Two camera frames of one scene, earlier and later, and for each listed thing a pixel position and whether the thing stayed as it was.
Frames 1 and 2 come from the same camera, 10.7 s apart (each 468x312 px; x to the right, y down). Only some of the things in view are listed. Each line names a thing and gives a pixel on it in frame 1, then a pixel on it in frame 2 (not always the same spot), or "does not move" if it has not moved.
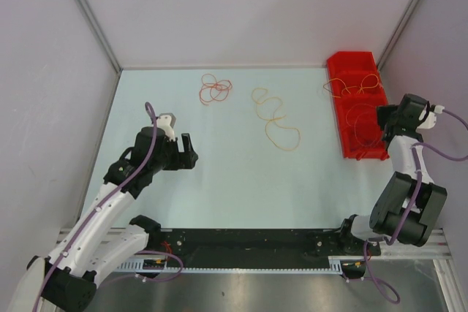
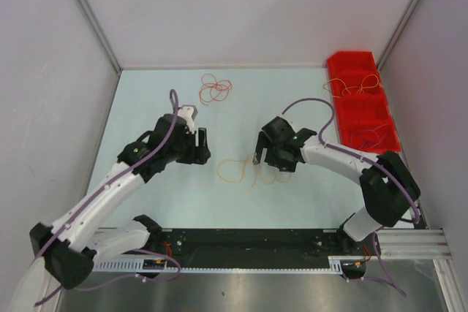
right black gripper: x=382 y=112 → x=284 y=165
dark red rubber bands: x=361 y=113 → x=368 y=138
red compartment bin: x=357 y=93 does not move
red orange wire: x=213 y=89 does not move
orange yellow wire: x=284 y=137 → x=235 y=172
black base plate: x=255 y=245 does not move
